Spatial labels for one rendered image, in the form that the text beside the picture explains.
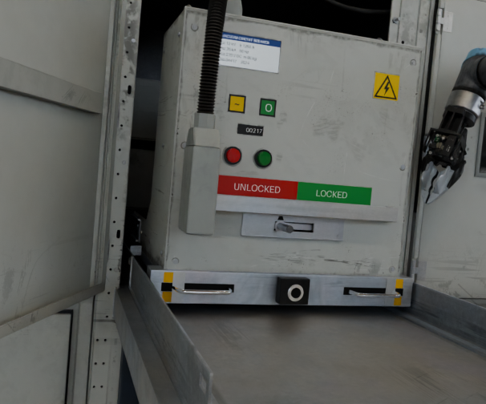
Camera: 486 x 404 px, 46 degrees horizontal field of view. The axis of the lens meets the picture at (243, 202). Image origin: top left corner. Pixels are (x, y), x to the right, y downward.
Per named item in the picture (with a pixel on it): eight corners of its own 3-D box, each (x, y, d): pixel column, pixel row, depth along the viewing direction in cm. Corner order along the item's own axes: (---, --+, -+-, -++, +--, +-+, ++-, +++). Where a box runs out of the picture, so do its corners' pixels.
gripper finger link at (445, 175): (422, 196, 123) (437, 158, 124) (427, 204, 128) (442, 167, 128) (435, 200, 121) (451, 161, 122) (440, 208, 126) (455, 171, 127)
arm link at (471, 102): (453, 102, 133) (488, 109, 129) (446, 119, 133) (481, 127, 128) (447, 86, 127) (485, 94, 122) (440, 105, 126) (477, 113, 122)
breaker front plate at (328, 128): (400, 284, 116) (424, 49, 114) (165, 278, 102) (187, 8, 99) (396, 283, 118) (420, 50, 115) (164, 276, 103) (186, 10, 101)
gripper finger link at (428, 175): (408, 192, 124) (423, 155, 125) (414, 200, 129) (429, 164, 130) (422, 196, 123) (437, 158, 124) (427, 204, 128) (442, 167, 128)
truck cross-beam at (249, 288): (410, 306, 117) (413, 278, 117) (147, 303, 101) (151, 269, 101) (397, 300, 122) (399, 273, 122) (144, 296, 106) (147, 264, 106)
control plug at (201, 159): (214, 236, 93) (224, 129, 93) (185, 234, 92) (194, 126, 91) (204, 230, 101) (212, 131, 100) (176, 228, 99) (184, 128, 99)
